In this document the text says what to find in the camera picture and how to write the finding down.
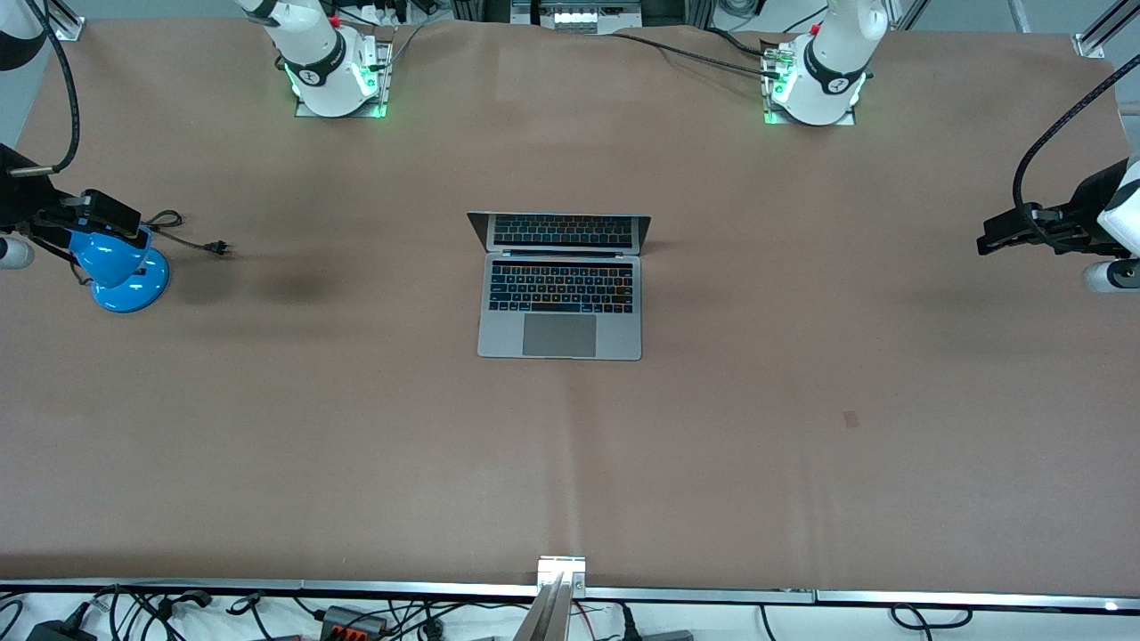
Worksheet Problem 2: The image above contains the blue desk lamp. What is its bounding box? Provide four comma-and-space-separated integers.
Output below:
69, 227, 171, 314

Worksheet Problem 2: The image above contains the grey control box with lights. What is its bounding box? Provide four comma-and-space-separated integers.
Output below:
510, 0, 644, 36

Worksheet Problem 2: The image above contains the black power adapter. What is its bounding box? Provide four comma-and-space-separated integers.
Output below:
25, 605, 97, 641

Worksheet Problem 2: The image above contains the black looped floor cable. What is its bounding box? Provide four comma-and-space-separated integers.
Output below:
891, 603, 973, 630

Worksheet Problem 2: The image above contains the aluminium corner frame profile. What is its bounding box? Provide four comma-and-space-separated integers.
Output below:
31, 0, 86, 42
1073, 0, 1140, 60

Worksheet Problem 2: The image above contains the aluminium table edge rail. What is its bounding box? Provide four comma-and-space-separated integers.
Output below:
0, 579, 1140, 613

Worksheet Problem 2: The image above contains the black orange connector box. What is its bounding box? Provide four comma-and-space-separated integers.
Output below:
319, 605, 390, 639

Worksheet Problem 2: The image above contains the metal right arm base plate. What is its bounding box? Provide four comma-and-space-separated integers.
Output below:
294, 27, 395, 120

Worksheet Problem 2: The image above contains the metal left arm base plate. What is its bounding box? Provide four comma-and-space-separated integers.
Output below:
761, 36, 859, 126

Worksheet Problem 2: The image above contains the black lamp cable with plug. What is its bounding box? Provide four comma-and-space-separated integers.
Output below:
73, 210, 235, 286

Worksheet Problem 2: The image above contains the long black table cable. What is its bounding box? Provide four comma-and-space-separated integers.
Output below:
613, 28, 785, 79

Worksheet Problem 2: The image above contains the aluminium profile beam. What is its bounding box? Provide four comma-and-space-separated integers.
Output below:
511, 556, 589, 641

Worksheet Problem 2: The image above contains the grey laptop with black keyboard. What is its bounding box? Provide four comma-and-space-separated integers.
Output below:
468, 212, 652, 361

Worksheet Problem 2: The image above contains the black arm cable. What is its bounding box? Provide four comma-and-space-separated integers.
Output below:
25, 0, 82, 175
1013, 55, 1140, 256

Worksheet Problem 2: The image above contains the short black table cable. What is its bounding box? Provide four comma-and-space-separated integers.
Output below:
704, 27, 769, 58

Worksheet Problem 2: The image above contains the brown table cover mat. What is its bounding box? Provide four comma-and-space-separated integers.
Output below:
0, 18, 1140, 596

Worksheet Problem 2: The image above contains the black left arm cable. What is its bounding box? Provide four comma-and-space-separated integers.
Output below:
1013, 55, 1140, 256

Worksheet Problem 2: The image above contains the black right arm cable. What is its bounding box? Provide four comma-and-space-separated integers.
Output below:
25, 0, 82, 175

